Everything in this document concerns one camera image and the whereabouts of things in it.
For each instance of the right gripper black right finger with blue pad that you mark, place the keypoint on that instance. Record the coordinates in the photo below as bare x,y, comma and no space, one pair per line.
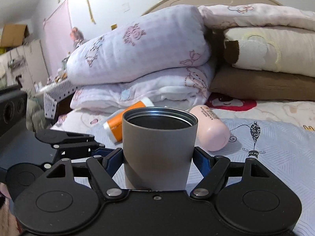
213,169

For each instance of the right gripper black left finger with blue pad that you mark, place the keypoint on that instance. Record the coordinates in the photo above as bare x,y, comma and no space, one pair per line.
102,170

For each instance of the grey-brown metal cup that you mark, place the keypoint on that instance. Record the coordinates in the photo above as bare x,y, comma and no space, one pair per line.
158,145

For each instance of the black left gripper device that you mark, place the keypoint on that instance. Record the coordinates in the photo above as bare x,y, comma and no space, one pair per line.
25,154

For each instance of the pink capsule-shaped bottle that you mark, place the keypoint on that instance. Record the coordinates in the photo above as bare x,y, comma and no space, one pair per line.
212,133

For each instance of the orange bottle white cap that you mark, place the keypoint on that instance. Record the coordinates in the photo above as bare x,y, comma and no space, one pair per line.
113,126

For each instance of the cartoon print bed sheet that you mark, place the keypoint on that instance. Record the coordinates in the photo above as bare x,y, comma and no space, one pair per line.
270,110

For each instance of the light blue-grey cloth mat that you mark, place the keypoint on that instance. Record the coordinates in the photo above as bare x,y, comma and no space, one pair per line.
254,201

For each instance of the polka dot side table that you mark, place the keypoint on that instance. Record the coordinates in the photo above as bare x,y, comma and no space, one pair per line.
54,94

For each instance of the brown pillow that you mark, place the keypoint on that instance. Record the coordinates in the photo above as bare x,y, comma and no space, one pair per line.
262,85

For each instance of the folded pink white quilt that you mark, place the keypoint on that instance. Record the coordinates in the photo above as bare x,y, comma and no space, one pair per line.
163,56

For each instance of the plush bunny toy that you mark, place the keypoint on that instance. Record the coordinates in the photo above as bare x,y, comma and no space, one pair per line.
77,37

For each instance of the cream embroidered pillow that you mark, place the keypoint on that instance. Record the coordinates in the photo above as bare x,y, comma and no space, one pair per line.
277,49

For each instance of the pink hanging cloth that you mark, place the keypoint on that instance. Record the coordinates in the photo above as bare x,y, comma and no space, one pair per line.
57,37

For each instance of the yellow hanging ribbon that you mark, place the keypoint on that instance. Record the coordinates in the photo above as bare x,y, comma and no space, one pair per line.
90,12

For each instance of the pink cartoon pillow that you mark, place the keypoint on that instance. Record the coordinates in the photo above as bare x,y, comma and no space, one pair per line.
256,15

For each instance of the cardboard box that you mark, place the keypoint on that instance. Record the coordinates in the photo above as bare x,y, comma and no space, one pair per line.
13,35

